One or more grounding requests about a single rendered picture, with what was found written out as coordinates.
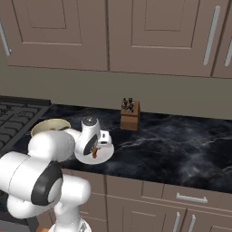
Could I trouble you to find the black hob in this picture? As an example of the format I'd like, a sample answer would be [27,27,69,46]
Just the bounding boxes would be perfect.
[0,95,53,159]

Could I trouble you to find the silver cupboard handle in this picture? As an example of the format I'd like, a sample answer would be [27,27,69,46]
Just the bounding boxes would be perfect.
[187,213,197,232]
[171,210,181,232]
[224,38,232,68]
[202,5,222,66]
[0,20,13,57]

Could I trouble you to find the brown wall cupboard door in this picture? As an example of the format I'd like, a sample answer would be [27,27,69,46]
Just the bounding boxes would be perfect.
[210,17,232,80]
[0,0,110,73]
[107,0,231,78]

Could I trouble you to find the brown drawer front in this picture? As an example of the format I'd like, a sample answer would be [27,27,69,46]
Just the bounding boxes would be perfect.
[105,174,144,198]
[161,182,225,210]

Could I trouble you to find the black knife handle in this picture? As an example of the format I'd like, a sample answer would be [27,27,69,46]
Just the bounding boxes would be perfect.
[121,97,129,111]
[127,96,136,113]

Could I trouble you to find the white round plate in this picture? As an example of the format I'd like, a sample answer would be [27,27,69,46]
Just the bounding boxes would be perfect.
[73,140,115,166]

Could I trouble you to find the brown wooden knife block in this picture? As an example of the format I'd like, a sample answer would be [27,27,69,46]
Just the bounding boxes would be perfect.
[120,100,141,131]

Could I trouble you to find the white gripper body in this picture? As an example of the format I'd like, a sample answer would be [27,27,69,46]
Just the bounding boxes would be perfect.
[96,142,114,152]

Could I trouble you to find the silver drawer handle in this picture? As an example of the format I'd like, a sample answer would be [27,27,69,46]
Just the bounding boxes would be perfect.
[175,192,209,204]

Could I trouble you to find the yellow bowl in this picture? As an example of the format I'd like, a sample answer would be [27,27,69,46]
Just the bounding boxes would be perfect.
[30,118,72,138]

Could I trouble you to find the brown chicken drumstick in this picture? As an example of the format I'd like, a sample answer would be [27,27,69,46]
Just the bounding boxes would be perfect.
[92,146,100,160]

